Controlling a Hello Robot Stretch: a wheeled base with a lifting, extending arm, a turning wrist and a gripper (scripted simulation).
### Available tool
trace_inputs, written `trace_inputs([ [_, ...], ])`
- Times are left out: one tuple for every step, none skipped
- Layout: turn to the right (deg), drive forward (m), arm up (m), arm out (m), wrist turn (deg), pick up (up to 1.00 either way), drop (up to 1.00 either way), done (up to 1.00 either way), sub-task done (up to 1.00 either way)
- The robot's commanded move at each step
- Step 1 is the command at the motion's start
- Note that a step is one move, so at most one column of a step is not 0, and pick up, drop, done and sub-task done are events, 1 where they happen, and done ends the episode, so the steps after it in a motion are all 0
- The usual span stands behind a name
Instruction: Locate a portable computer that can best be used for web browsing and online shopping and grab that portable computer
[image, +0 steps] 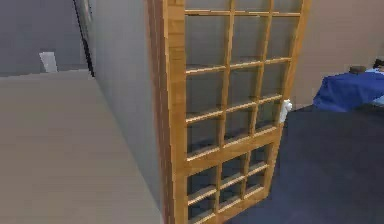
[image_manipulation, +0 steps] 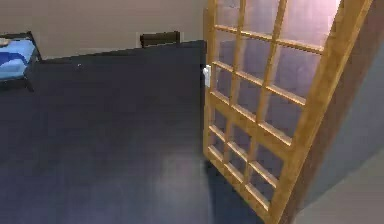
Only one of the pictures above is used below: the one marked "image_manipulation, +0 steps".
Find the dark brown chair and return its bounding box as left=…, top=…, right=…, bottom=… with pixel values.
left=139, top=30, right=181, bottom=49

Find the wooden glass-paned room door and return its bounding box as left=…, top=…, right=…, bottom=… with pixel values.
left=201, top=0, right=374, bottom=224

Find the black framed blue bed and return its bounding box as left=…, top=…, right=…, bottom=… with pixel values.
left=0, top=31, right=43, bottom=93

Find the white door handle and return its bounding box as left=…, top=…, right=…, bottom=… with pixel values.
left=202, top=64, right=212, bottom=89

